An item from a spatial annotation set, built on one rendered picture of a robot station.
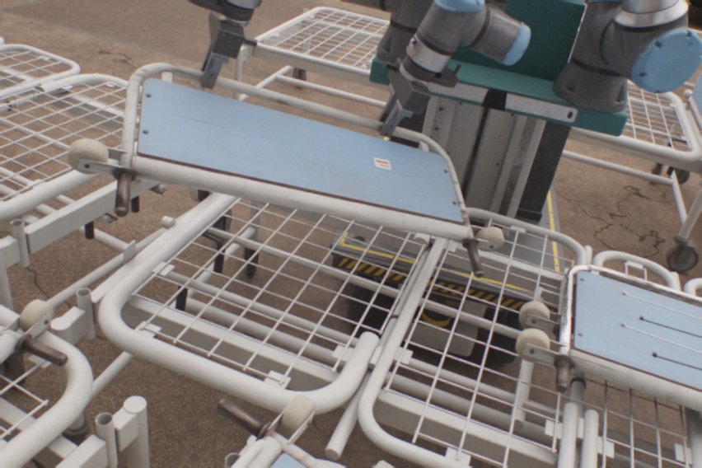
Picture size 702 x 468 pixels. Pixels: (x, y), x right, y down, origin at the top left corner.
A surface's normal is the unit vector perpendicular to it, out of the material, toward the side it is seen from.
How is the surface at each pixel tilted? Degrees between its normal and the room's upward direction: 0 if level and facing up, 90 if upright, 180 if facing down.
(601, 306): 5
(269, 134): 26
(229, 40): 102
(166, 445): 0
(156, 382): 0
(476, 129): 90
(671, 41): 94
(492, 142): 90
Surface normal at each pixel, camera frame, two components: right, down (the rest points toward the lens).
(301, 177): 0.46, -0.55
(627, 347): 0.18, -0.87
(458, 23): 0.11, 0.66
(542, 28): -0.21, 0.50
